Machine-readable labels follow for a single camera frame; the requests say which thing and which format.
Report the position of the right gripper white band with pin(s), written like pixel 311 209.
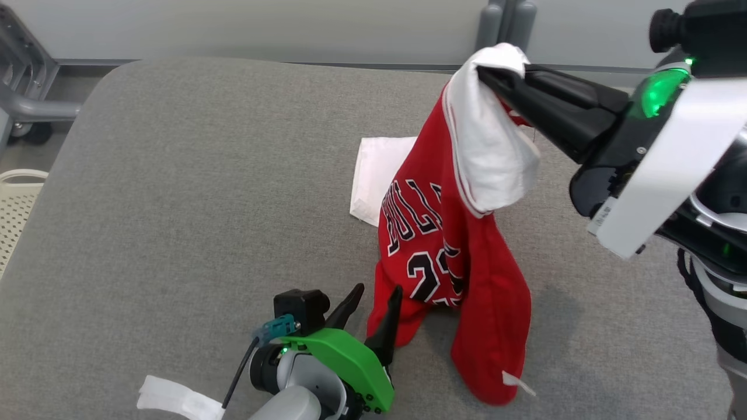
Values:
pixel 659 175

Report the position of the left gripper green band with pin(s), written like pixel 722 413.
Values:
pixel 350 364

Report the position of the red white basketball jersey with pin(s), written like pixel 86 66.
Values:
pixel 420 233

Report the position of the cream perforated laundry basket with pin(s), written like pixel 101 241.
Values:
pixel 16 216

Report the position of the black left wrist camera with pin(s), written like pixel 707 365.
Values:
pixel 300 309

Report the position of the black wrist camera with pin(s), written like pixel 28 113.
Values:
pixel 706 35
pixel 300 309

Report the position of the grey partition post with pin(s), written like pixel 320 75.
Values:
pixel 489 26
pixel 521 24

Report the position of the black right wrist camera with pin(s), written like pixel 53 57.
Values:
pixel 706 35

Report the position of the grey metal cart frame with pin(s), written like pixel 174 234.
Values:
pixel 26 99

